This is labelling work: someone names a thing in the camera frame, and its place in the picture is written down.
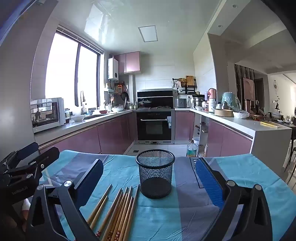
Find green plastic-covered appliance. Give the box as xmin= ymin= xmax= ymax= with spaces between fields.
xmin=221 ymin=92 xmax=241 ymax=112

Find ceiling light panel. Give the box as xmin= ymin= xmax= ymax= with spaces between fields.
xmin=138 ymin=26 xmax=158 ymax=43

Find kitchen window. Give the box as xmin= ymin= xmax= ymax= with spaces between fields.
xmin=45 ymin=27 xmax=103 ymax=109

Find pink base cabinets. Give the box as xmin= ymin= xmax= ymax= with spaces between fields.
xmin=174 ymin=111 xmax=253 ymax=157
xmin=38 ymin=111 xmax=137 ymax=154

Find white water heater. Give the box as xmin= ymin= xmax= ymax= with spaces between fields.
xmin=107 ymin=57 xmax=119 ymax=80

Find white kitchen countertop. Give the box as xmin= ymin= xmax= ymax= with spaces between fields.
xmin=32 ymin=107 xmax=293 ymax=160

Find framed wall painting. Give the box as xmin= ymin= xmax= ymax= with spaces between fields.
xmin=242 ymin=77 xmax=255 ymax=102

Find yellow flat box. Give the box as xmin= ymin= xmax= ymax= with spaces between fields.
xmin=260 ymin=120 xmax=279 ymax=128

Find black wall rack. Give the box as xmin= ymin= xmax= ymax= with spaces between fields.
xmin=176 ymin=79 xmax=197 ymax=94

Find bunch of wooden chopsticks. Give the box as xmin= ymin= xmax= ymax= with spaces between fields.
xmin=87 ymin=184 xmax=140 ymax=241

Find pink wall cabinet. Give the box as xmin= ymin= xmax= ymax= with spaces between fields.
xmin=114 ymin=51 xmax=141 ymax=75

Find black mesh pen holder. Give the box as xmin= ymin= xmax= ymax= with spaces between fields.
xmin=135 ymin=149 xmax=175 ymax=199

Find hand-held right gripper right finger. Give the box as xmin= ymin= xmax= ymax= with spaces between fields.
xmin=195 ymin=157 xmax=273 ymax=241

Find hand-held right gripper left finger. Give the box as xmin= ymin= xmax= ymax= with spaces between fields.
xmin=25 ymin=159 xmax=104 ymax=241

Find black built-in oven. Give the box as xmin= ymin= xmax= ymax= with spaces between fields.
xmin=136 ymin=111 xmax=173 ymax=142

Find white plastic bag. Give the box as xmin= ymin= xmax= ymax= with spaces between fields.
xmin=233 ymin=110 xmax=250 ymax=119

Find white microwave oven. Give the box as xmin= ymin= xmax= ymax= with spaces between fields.
xmin=30 ymin=97 xmax=66 ymax=134

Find black range hood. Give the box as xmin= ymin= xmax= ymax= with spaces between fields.
xmin=137 ymin=89 xmax=174 ymax=109

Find blue grey printed tablecloth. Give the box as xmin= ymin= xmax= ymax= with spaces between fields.
xmin=38 ymin=149 xmax=293 ymax=241

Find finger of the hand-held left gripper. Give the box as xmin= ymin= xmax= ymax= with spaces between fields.
xmin=3 ymin=146 xmax=60 ymax=184
xmin=0 ymin=142 xmax=39 ymax=173

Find cooking oil bottle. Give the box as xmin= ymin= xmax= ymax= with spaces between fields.
xmin=186 ymin=139 xmax=198 ymax=158

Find round bamboo steamer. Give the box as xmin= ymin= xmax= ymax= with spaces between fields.
xmin=214 ymin=108 xmax=234 ymax=117

